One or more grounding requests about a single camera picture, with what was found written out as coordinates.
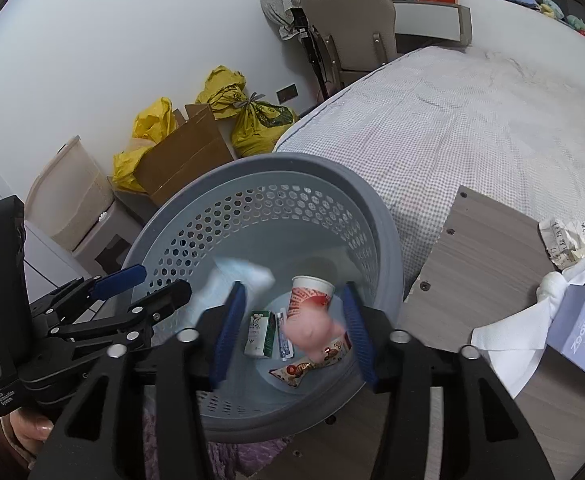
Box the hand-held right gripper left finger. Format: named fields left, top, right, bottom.
left=27, top=280, right=248, bottom=480

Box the person's left hand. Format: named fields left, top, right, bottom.
left=2, top=402, right=53, bottom=456

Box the bed with checked sheet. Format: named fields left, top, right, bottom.
left=271, top=45, right=585, bottom=293

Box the beige desk chair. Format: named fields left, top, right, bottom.
left=299, top=0, right=398, bottom=98

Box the white tissue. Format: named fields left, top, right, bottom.
left=470, top=260, right=585, bottom=396

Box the short beige snack wrapper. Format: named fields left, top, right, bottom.
left=305, top=335, right=353, bottom=368

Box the grey and white desk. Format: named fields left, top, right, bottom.
left=390, top=0, right=472, bottom=56

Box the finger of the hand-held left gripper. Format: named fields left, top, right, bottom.
left=28, top=265, right=148, bottom=327
left=46, top=279, right=193, bottom=362

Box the brown cardboard box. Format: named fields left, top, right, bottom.
left=132, top=104, right=236, bottom=206

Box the tied yellow printed bag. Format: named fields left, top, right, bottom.
left=230, top=100, right=298, bottom=158

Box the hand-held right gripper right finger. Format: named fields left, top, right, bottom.
left=341, top=280, right=556, bottom=480

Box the pink squishy toy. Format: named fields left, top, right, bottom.
left=280, top=305, right=346, bottom=361

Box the beige plastic bin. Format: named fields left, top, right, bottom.
left=25, top=135, right=143, bottom=276

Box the crumpled yellow plastic bag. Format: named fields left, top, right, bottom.
left=195, top=65, right=248, bottom=121

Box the grey perforated plastic basket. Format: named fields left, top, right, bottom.
left=114, top=152, right=407, bottom=443

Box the white milk carton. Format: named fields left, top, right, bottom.
left=230, top=310, right=276, bottom=361

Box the white and blue mask packet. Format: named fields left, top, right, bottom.
left=187, top=257, right=276, bottom=331

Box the red and white paper cup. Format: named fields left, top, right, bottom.
left=285, top=275, right=336, bottom=321

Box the crumpled printed paper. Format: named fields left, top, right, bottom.
left=539, top=215, right=585, bottom=283

